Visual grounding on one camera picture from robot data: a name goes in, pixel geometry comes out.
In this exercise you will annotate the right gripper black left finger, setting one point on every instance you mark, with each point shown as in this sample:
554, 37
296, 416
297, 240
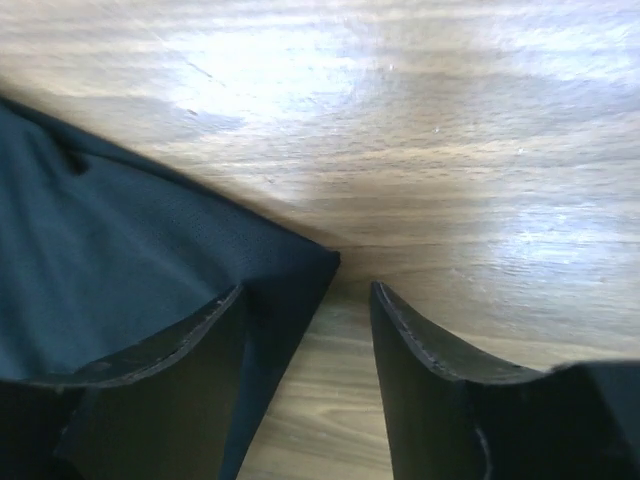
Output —
160, 409

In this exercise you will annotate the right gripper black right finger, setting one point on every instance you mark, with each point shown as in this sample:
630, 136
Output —
454, 411

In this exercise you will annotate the black t shirt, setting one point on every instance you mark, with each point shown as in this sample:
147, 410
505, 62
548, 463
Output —
102, 248

